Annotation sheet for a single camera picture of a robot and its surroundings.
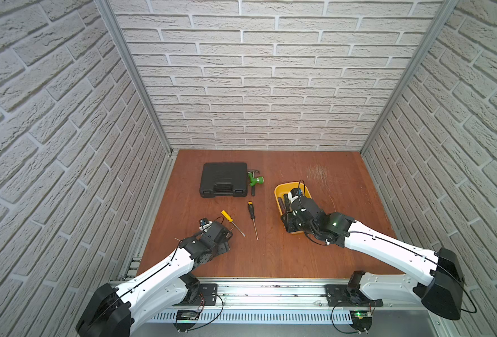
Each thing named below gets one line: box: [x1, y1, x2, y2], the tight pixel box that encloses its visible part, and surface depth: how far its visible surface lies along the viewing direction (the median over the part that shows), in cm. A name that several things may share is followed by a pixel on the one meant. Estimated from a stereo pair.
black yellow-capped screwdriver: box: [247, 200, 260, 241], surface depth 96 cm
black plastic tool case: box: [199, 162, 248, 198], surface depth 105 cm
